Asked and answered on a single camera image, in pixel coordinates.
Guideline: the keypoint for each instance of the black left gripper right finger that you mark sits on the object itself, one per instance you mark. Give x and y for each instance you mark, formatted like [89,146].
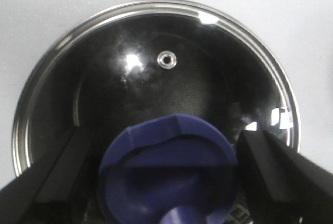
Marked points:
[282,186]

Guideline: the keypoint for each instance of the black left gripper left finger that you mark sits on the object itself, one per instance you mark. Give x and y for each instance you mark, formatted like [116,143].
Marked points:
[56,188]

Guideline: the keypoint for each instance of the glass lid with blue knob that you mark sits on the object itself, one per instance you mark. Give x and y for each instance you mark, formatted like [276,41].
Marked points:
[166,88]

